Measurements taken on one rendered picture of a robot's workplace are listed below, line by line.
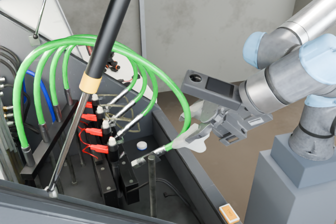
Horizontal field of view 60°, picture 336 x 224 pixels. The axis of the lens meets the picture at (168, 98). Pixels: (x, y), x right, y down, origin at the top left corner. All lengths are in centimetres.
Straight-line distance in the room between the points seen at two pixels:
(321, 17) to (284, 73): 26
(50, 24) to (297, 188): 99
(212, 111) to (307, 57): 20
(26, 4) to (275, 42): 70
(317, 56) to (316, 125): 61
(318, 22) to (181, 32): 229
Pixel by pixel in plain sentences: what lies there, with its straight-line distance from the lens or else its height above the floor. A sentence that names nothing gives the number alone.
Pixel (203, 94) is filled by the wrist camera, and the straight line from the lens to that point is 54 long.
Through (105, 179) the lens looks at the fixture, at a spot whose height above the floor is 98.
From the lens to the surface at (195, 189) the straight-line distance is 94.
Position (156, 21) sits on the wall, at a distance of 282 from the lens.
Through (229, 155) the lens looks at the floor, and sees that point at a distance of 240.
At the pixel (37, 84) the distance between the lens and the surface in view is 76.
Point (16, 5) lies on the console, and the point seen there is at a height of 139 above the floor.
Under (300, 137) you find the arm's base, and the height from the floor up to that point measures 96.
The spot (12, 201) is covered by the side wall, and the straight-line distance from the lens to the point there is 38.
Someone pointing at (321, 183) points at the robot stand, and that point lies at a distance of 122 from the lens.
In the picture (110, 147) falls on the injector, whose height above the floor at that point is 110.
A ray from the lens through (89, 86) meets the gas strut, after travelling 32.
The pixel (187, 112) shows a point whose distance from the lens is 61.
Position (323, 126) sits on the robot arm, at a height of 104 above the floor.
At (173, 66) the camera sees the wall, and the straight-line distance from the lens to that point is 304.
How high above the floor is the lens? 161
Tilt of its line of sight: 32 degrees down
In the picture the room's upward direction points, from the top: straight up
